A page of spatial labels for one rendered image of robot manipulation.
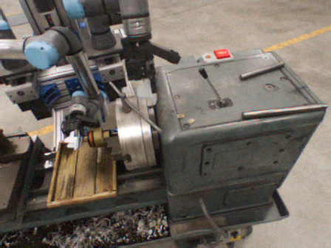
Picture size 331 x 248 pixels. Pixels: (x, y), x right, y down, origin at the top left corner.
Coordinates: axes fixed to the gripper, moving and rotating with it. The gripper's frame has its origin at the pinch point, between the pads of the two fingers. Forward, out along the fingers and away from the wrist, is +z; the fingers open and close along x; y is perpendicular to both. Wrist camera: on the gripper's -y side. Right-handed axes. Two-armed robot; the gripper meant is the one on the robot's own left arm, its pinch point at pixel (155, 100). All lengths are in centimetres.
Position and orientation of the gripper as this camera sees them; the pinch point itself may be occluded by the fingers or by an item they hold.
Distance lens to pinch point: 74.7
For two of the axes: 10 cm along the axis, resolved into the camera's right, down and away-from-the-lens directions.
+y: -9.9, 1.6, -0.6
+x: 1.2, 4.5, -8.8
